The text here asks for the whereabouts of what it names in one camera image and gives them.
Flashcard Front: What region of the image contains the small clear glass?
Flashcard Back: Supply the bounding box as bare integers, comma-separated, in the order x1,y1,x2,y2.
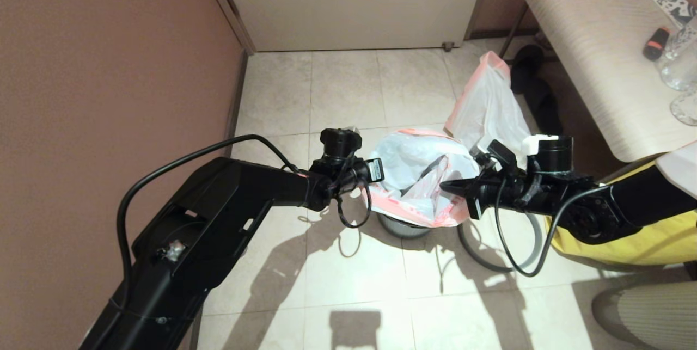
670,89,697,127

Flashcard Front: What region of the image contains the white plastic bag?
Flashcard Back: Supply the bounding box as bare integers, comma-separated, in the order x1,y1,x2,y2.
447,51,533,150

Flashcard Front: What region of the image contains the grey bin ring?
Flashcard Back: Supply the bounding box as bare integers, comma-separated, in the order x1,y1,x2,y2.
456,210,546,274

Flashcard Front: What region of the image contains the red printed plastic bag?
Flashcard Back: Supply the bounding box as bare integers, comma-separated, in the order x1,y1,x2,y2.
361,128,481,229

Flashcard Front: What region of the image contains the beige wood grain table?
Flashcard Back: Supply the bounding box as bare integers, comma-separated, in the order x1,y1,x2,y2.
517,0,697,163

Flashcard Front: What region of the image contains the yellow bag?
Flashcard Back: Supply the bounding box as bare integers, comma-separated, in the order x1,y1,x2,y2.
547,161,697,267

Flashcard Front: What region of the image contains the white door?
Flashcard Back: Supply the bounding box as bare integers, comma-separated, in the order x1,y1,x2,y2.
212,0,492,52

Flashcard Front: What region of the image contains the black coiled cable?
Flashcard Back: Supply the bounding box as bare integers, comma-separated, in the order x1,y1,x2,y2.
337,181,372,229

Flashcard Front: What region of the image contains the black slipper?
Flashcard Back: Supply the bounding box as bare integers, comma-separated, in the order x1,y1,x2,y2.
512,45,545,95
525,78,565,136

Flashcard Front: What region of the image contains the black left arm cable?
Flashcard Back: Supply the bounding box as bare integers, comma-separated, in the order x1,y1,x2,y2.
116,134,300,307

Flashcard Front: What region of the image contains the black trash bin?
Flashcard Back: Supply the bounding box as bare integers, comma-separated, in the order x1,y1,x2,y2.
376,212,435,240

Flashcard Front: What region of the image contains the large clear glass jar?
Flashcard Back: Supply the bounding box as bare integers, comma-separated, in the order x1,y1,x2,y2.
657,13,697,91

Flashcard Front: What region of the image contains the black red small device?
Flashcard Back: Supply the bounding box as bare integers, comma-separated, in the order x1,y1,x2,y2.
643,26,672,62

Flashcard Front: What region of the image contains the grey ribbed round object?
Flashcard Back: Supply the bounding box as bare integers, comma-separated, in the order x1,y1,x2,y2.
590,280,697,350

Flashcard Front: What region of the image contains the dark metal table leg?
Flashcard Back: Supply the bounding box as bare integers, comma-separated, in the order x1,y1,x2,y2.
498,4,557,62

